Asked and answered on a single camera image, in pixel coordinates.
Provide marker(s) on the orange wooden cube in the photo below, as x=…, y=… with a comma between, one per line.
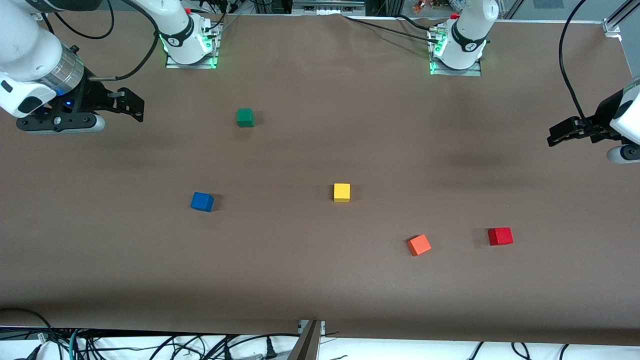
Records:
x=419, y=245

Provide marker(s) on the aluminium frame corner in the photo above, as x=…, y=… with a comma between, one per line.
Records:
x=612, y=25

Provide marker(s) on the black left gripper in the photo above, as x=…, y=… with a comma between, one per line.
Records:
x=603, y=118

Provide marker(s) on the blue wooden cube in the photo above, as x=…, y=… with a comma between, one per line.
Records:
x=201, y=201

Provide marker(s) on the green wooden cube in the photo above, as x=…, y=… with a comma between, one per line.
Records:
x=245, y=118

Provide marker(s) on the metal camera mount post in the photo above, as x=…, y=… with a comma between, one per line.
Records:
x=307, y=345

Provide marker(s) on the yellow wooden cube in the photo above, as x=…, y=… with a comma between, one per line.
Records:
x=342, y=192

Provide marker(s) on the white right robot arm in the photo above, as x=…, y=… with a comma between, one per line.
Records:
x=25, y=45

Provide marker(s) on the silver aluminium rail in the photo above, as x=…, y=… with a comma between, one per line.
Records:
x=327, y=7

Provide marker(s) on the black power plug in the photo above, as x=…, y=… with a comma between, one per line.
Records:
x=270, y=350

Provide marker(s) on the brown table cover sheet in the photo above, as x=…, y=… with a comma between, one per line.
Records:
x=320, y=125

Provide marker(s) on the red wooden cube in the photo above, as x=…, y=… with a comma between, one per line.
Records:
x=500, y=236

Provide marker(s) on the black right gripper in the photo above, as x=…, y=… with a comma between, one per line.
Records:
x=92, y=96

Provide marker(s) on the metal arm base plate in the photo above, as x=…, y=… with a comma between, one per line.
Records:
x=457, y=72
x=192, y=65

